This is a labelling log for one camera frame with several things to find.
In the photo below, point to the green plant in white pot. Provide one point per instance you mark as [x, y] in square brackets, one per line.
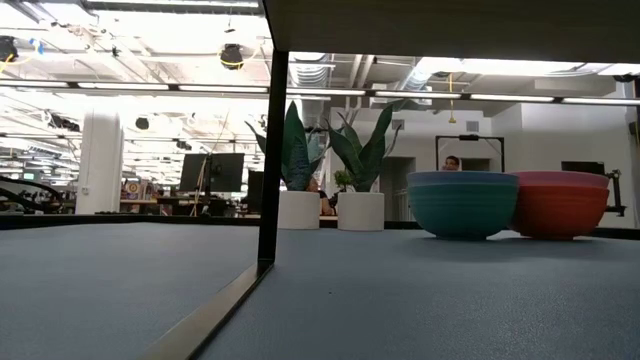
[300, 210]
[360, 212]

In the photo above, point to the black computer monitor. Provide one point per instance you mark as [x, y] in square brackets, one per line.
[225, 172]
[582, 167]

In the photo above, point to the colourful printed box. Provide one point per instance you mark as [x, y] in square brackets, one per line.
[134, 190]

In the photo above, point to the black round ceiling device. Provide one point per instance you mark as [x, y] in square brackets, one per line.
[231, 56]

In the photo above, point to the large blue bowl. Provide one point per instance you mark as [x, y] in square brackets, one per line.
[462, 210]

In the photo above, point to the blue table mat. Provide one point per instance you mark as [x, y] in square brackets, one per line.
[400, 300]

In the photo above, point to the black stand frame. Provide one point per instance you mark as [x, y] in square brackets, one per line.
[470, 137]

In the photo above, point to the white column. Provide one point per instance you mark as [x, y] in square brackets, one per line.
[100, 165]

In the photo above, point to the large pink bowl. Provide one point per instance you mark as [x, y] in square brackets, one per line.
[560, 210]

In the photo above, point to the long light bar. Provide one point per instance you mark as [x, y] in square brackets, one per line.
[150, 86]

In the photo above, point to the small green plant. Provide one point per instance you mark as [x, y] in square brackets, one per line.
[343, 180]

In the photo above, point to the silver ventilation duct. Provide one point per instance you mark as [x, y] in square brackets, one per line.
[310, 75]

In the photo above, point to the person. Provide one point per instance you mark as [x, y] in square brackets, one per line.
[314, 185]
[451, 163]

